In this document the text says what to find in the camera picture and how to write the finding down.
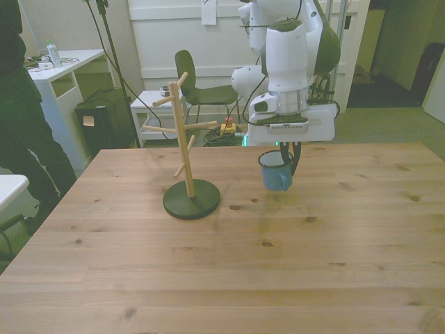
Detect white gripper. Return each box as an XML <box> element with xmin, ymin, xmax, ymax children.
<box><xmin>248</xmin><ymin>106</ymin><xmax>337</xmax><ymax>176</ymax></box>

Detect blue enamel mug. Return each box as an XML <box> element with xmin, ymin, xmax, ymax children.
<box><xmin>257</xmin><ymin>150</ymin><xmax>293</xmax><ymax>193</ymax></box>

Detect wooden mug tree black base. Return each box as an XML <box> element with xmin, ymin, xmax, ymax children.
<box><xmin>152</xmin><ymin>72</ymin><xmax>222</xmax><ymax>221</ymax></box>

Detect yellow red emergency stop button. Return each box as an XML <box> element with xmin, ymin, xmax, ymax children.
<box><xmin>220</xmin><ymin>117</ymin><xmax>238</xmax><ymax>136</ymax></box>

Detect cardboard boxes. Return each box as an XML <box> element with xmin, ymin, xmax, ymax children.
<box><xmin>354</xmin><ymin>65</ymin><xmax>380</xmax><ymax>84</ymax></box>

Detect dark shell chair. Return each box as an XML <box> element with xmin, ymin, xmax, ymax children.
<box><xmin>174</xmin><ymin>49</ymin><xmax>241</xmax><ymax>126</ymax></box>

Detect small white side table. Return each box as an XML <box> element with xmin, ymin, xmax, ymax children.
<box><xmin>130</xmin><ymin>89</ymin><xmax>187</xmax><ymax>142</ymax></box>

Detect white paper sheet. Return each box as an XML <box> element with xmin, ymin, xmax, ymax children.
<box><xmin>201</xmin><ymin>0</ymin><xmax>218</xmax><ymax>26</ymax></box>

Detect black box cabinet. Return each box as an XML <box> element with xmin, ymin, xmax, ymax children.
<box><xmin>74</xmin><ymin>90</ymin><xmax>137</xmax><ymax>159</ymax></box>

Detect black tripod stand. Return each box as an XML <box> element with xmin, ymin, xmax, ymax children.
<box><xmin>95</xmin><ymin>0</ymin><xmax>142</xmax><ymax>149</ymax></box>

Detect white desk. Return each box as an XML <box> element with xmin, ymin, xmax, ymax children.
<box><xmin>27</xmin><ymin>48</ymin><xmax>116</xmax><ymax>172</ymax></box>

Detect clear plastic bottle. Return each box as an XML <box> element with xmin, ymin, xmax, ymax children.
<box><xmin>46</xmin><ymin>38</ymin><xmax>64</xmax><ymax>69</ymax></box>

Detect person in dark clothes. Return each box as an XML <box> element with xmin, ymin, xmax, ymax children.
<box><xmin>0</xmin><ymin>0</ymin><xmax>78</xmax><ymax>237</ymax></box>

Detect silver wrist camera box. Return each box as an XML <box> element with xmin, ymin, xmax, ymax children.
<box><xmin>248</xmin><ymin>116</ymin><xmax>311</xmax><ymax>135</ymax></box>

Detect coiled floor cables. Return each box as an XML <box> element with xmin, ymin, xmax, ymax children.
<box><xmin>201</xmin><ymin>127</ymin><xmax>246</xmax><ymax>147</ymax></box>

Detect cart electronics with wires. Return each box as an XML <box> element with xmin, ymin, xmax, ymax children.
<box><xmin>307</xmin><ymin>74</ymin><xmax>335</xmax><ymax>105</ymax></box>

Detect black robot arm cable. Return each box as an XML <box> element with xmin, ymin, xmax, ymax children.
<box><xmin>238</xmin><ymin>0</ymin><xmax>304</xmax><ymax>34</ymax></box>

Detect black hanging cable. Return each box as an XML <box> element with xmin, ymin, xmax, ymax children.
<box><xmin>82</xmin><ymin>0</ymin><xmax>166</xmax><ymax>141</ymax></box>

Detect tangle of desk cables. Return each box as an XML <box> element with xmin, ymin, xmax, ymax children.
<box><xmin>23</xmin><ymin>52</ymin><xmax>81</xmax><ymax>68</ymax></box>

